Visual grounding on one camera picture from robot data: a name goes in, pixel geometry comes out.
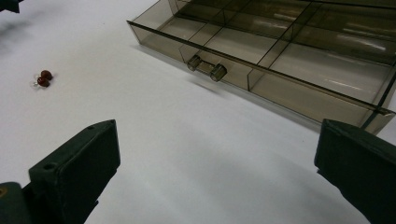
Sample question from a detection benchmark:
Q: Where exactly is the smoky transparent plastic drawer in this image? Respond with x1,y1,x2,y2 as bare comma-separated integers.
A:
126,0,396,135

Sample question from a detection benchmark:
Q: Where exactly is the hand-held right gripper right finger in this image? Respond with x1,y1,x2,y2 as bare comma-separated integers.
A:
314,118,396,224

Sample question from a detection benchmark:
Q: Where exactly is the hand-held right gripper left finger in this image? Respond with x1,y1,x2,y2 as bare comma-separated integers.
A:
21,119,121,224

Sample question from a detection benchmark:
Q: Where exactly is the red bead earring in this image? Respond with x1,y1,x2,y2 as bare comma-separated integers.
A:
33,69,54,80
30,77,51,90

